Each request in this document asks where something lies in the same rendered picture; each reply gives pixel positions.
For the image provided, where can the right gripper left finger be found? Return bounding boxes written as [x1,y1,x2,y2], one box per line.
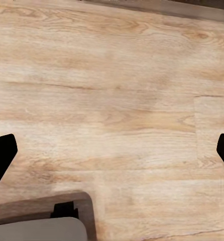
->
[0,134,18,180]

